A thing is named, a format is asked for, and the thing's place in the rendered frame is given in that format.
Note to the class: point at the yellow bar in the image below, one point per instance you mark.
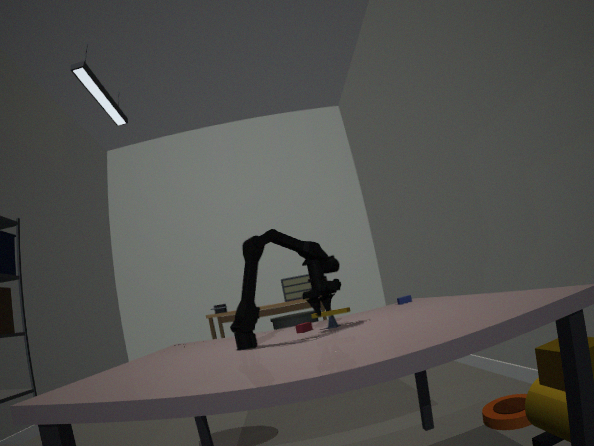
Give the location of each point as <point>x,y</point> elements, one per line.
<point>331,313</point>

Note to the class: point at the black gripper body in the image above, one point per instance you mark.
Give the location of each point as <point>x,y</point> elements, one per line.
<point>316,283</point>

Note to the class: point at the small blue block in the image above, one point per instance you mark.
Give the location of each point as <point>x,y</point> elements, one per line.
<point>404,299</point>

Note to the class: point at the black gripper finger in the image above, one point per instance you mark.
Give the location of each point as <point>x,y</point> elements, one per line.
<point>315,303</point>
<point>326,301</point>

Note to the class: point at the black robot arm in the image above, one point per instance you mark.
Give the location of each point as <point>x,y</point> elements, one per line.
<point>247,314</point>

